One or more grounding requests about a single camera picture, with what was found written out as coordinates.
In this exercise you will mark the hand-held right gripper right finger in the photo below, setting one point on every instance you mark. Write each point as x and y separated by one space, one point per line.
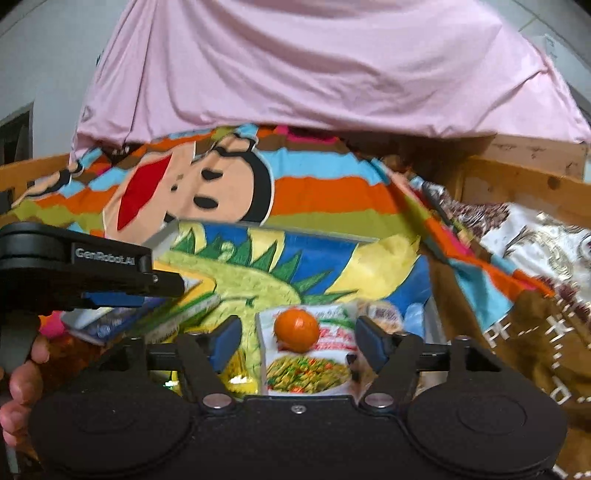
371 344

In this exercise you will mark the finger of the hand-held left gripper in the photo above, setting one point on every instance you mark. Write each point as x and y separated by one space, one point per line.
120 300

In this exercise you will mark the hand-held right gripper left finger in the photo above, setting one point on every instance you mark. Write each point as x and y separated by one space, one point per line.
226 342

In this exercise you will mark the blue snack stick packet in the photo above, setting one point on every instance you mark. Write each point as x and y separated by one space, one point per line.
106 328

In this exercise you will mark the clear nut packet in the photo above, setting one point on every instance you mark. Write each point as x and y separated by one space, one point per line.
385 314

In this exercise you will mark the small orange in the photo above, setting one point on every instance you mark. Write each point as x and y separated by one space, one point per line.
296 330

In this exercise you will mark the large white bean snack packet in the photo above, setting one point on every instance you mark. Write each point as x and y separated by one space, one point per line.
302 374

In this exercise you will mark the dinosaur print metal tray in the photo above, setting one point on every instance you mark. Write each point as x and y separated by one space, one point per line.
295 267

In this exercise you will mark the person's left hand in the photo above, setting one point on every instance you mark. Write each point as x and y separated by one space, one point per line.
21 397

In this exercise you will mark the dark door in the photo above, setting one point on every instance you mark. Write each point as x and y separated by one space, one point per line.
16 134

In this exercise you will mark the cartoon monkey printed blanket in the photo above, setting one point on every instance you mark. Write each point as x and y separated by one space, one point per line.
332 194

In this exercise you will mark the floral satin quilt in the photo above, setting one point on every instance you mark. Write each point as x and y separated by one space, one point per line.
531 240

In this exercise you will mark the striped monkey blanket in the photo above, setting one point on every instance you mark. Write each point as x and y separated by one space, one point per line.
521 182

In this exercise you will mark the pink bed sheet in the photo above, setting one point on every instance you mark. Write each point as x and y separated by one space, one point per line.
323 69

